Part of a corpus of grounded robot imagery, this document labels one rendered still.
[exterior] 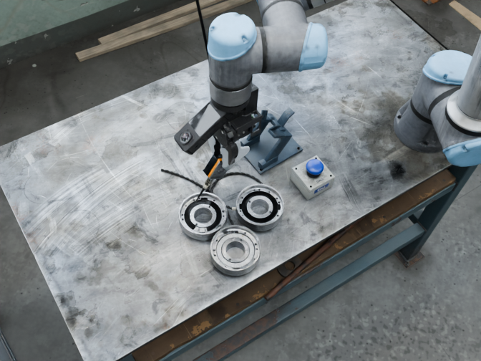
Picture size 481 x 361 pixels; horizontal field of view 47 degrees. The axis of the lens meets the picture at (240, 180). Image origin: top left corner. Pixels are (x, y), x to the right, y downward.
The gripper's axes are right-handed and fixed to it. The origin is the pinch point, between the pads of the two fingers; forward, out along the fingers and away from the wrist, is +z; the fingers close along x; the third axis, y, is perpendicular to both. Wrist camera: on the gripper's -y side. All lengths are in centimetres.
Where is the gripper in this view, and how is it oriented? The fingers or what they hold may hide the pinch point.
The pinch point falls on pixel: (220, 162)
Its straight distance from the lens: 115.4
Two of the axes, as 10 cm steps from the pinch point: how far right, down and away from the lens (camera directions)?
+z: -0.3, 5.5, 8.4
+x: -5.8, -6.9, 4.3
